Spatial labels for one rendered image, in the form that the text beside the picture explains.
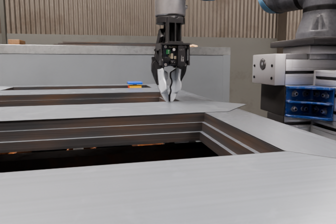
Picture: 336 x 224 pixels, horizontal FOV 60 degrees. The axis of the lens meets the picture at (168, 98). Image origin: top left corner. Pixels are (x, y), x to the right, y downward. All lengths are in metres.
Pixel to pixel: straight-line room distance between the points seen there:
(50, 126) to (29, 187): 0.31
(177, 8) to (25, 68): 0.94
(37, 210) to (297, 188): 0.19
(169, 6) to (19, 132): 0.41
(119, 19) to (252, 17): 1.73
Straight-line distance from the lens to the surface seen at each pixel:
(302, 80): 0.93
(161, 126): 0.56
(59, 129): 0.56
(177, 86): 0.73
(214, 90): 1.57
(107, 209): 0.21
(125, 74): 1.45
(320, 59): 0.96
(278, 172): 0.29
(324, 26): 0.98
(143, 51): 1.46
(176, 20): 0.69
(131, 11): 3.68
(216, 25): 3.89
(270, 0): 1.09
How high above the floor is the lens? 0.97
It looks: 7 degrees down
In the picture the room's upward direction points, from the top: straight up
